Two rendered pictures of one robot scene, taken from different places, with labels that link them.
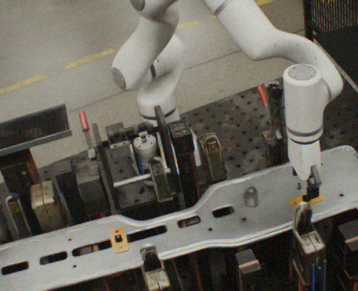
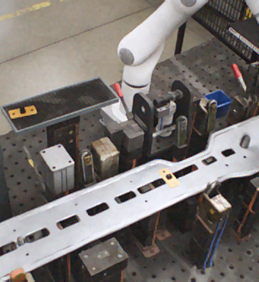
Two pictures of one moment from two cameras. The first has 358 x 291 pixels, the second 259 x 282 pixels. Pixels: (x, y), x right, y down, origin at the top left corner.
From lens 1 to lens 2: 0.85 m
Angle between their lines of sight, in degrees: 24
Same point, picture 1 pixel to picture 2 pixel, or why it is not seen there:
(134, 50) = (147, 36)
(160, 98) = (147, 72)
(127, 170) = (97, 124)
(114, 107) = (4, 73)
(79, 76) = not seen: outside the picture
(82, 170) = (127, 128)
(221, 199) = (222, 144)
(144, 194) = (161, 142)
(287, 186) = not seen: outside the picture
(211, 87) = (78, 58)
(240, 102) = (157, 73)
